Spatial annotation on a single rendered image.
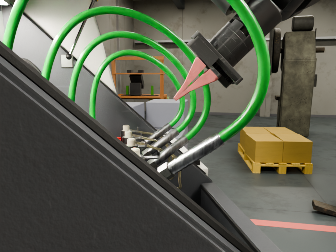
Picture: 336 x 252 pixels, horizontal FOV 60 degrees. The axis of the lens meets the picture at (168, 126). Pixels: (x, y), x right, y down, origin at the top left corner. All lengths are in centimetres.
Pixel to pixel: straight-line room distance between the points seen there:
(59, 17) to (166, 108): 177
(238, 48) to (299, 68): 600
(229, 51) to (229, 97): 922
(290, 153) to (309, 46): 304
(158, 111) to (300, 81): 437
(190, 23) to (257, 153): 657
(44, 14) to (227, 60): 54
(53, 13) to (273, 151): 353
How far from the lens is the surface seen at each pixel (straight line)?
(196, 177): 88
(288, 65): 643
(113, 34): 64
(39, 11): 86
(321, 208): 310
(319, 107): 1013
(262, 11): 48
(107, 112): 79
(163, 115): 252
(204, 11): 988
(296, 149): 414
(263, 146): 399
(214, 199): 79
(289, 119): 655
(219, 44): 47
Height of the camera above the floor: 126
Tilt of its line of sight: 10 degrees down
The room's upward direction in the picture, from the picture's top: straight up
